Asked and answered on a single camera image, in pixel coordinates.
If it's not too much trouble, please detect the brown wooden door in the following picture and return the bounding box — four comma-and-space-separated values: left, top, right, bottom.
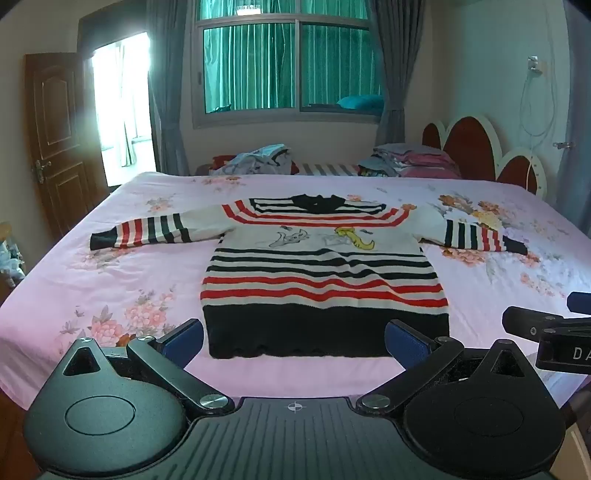
23, 52, 109, 241

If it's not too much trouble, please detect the white wall cable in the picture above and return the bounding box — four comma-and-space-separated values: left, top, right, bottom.
519, 55, 557, 139

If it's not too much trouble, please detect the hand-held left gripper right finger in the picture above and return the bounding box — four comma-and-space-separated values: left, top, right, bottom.
356, 319, 529, 413

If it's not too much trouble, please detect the red and white headboard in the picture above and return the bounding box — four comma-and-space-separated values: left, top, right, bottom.
421, 115, 548, 197

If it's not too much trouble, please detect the window with green glass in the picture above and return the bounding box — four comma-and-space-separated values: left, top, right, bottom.
193, 0, 386, 127

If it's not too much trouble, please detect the grey curtain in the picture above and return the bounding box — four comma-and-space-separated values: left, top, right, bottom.
367, 0, 432, 148
145, 0, 199, 176

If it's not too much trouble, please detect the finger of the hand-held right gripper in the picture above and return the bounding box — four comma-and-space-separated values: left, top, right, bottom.
567, 292, 591, 317
502, 306, 591, 343

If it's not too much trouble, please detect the striped cloth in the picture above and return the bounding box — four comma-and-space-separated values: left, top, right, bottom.
293, 161, 361, 177

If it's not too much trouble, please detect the pile of pale clothes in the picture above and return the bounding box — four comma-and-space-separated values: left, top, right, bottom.
210, 144, 296, 176

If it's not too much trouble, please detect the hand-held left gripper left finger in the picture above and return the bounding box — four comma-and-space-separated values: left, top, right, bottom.
61, 318, 233, 413

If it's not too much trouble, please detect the striped knit sweater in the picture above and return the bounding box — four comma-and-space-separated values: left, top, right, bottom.
89, 194, 528, 360

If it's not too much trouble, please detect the pale crumpled cloth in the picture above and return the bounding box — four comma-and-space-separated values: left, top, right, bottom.
0, 222, 27, 288

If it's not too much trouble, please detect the pink floral bed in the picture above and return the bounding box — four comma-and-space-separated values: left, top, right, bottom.
0, 172, 591, 411

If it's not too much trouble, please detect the teal pillow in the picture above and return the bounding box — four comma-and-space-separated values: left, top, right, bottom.
336, 95, 384, 112

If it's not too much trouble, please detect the pile of pink clothes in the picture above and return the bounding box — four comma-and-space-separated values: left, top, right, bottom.
358, 143, 462, 180

